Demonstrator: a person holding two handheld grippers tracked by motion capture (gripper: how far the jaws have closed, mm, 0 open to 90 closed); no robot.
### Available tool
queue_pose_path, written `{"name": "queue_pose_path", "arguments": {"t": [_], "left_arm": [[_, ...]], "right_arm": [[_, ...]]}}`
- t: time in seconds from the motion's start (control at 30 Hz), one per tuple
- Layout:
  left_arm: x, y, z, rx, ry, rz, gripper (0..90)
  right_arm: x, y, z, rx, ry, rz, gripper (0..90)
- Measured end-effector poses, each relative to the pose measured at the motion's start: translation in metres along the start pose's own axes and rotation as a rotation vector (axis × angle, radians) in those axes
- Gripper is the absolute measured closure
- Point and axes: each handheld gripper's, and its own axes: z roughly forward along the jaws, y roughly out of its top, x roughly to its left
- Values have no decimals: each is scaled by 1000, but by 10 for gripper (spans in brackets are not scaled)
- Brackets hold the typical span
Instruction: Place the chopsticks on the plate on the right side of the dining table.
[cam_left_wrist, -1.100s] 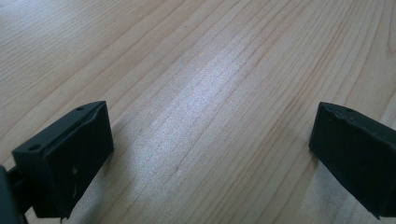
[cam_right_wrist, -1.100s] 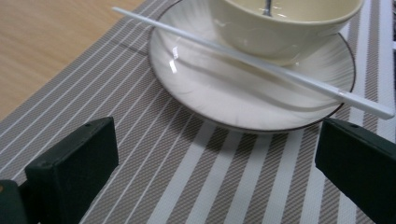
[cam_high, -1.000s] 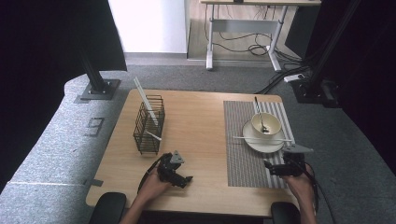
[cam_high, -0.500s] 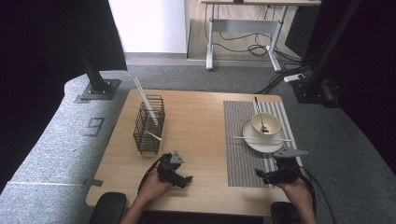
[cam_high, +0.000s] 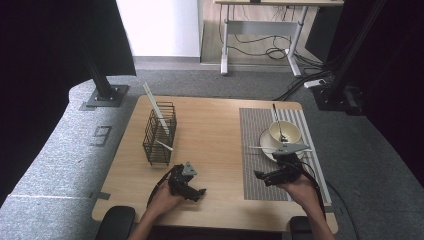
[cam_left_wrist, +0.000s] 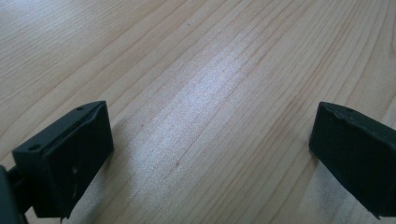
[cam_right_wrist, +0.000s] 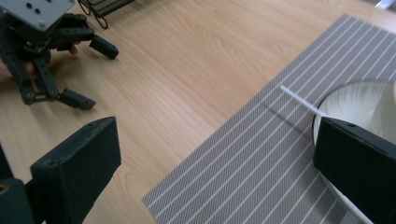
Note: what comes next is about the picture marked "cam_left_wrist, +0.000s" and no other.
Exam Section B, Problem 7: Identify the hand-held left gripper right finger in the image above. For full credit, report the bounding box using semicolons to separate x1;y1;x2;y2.
308;101;396;220

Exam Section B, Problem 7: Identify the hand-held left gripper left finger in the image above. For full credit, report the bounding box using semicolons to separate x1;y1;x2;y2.
12;100;115;220

